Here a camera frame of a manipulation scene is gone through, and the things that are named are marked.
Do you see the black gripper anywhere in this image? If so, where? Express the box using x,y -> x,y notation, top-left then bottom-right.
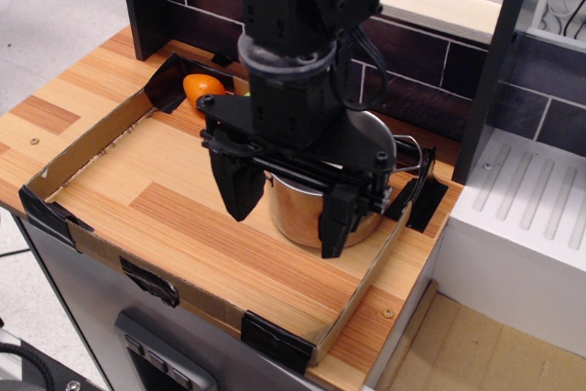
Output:
197,60 -> 369,259

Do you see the metal pot with wire handles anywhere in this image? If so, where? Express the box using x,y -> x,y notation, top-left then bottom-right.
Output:
266,111 -> 424,258

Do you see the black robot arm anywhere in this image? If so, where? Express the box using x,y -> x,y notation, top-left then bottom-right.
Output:
197,0 -> 396,258

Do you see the cardboard fence with black tape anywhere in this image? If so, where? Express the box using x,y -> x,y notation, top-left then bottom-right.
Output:
19,56 -> 459,383

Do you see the orange plastic toy fruit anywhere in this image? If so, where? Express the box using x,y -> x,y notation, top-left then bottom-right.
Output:
182,73 -> 226,108

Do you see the grey oven control panel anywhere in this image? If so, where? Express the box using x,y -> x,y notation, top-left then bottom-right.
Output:
114,312 -> 219,391

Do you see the white ribbed drainboard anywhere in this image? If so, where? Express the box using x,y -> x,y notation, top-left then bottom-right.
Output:
450,129 -> 585,271

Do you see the dark grey shelf frame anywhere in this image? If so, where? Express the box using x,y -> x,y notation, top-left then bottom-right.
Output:
126,0 -> 532,183

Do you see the black cable bottom left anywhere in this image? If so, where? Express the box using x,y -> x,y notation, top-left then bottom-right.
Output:
0,342 -> 56,391

